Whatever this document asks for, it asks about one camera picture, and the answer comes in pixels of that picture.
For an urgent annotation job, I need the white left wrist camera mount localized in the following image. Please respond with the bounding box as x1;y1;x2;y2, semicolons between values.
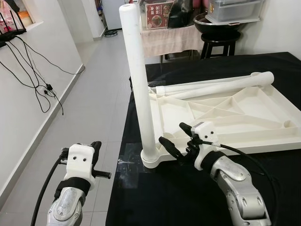
63;144;97;190

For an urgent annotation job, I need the black wall cable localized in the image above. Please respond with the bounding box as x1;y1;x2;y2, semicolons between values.
0;35;85;116

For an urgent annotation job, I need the black bag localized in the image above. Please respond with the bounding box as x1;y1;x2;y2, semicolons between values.
168;0;196;28

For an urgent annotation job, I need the clear plastic tape strip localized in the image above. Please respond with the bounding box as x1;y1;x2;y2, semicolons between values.
118;158;152;189

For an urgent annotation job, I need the white small fridge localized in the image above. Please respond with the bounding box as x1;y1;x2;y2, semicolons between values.
103;0;124;31

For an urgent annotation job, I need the clear plastic storage box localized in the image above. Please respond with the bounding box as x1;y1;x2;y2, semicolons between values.
206;0;262;24

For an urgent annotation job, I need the pink cloth covered table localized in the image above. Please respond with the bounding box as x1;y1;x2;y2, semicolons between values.
140;26;203;59

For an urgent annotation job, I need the black router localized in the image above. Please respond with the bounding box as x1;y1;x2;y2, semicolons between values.
0;9;27;48

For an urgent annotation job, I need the red printed box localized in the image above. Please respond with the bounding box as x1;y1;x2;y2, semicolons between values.
146;2;174;30

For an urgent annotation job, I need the white plastic children tabletop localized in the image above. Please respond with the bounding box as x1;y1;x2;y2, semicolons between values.
141;78;301;169

